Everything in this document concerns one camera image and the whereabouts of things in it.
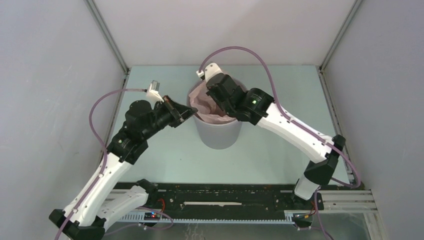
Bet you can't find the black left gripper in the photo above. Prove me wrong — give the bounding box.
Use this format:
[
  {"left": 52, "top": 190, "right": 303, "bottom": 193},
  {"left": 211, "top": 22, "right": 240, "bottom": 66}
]
[{"left": 142, "top": 95, "right": 198, "bottom": 140}]

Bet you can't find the pink plastic trash bag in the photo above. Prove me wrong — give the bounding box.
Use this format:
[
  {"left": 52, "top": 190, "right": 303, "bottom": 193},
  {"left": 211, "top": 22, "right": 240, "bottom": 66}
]
[{"left": 187, "top": 81, "right": 236, "bottom": 125}]

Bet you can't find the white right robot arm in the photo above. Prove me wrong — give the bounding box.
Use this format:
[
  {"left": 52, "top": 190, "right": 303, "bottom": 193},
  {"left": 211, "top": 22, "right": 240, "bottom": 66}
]
[{"left": 205, "top": 73, "right": 345, "bottom": 209}]

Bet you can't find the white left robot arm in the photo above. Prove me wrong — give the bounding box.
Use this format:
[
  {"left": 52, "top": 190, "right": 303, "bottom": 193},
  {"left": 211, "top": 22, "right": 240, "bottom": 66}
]
[{"left": 49, "top": 95, "right": 198, "bottom": 240}]

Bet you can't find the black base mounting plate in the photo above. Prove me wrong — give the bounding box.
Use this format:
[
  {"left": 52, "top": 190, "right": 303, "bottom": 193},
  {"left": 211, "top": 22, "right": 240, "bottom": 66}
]
[{"left": 146, "top": 183, "right": 320, "bottom": 220}]

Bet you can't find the left controller board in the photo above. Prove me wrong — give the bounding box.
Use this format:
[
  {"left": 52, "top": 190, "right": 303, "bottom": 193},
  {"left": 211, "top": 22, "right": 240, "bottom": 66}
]
[{"left": 143, "top": 211, "right": 162, "bottom": 221}]

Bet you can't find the controller board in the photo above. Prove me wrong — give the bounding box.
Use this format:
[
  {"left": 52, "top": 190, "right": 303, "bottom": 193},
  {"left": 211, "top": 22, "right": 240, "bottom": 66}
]
[
  {"left": 143, "top": 211, "right": 162, "bottom": 221},
  {"left": 292, "top": 212, "right": 315, "bottom": 221}
]

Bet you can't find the right controller board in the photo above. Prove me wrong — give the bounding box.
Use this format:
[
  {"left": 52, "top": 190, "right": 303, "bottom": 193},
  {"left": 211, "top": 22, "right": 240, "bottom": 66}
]
[{"left": 292, "top": 212, "right": 315, "bottom": 221}]

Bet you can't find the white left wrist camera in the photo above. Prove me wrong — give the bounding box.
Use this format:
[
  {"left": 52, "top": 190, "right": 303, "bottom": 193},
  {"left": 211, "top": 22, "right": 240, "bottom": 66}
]
[{"left": 146, "top": 80, "right": 164, "bottom": 104}]

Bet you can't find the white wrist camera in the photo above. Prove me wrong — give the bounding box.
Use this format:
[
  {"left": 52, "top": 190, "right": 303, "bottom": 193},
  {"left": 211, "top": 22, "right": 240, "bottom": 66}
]
[
  {"left": 146, "top": 80, "right": 164, "bottom": 104},
  {"left": 196, "top": 62, "right": 223, "bottom": 82}
]

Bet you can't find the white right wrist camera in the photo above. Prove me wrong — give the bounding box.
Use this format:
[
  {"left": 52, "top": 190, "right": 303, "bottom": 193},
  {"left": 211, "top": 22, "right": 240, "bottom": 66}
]
[{"left": 196, "top": 62, "right": 223, "bottom": 82}]

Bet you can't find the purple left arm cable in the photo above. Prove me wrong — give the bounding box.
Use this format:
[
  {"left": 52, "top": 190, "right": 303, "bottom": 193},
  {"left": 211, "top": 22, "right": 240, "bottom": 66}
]
[{"left": 54, "top": 88, "right": 148, "bottom": 240}]

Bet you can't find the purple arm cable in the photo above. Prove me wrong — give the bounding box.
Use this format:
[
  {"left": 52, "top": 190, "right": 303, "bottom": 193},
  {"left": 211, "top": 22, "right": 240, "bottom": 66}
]
[
  {"left": 197, "top": 46, "right": 363, "bottom": 190},
  {"left": 54, "top": 88, "right": 148, "bottom": 240}
]

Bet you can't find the grey slotted cable duct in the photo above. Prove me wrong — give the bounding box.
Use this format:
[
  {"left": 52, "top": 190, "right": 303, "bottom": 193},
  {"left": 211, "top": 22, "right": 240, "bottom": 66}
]
[{"left": 117, "top": 211, "right": 312, "bottom": 225}]

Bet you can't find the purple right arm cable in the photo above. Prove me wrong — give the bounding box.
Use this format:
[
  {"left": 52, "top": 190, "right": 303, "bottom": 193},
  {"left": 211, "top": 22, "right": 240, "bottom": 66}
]
[{"left": 197, "top": 46, "right": 363, "bottom": 190}]

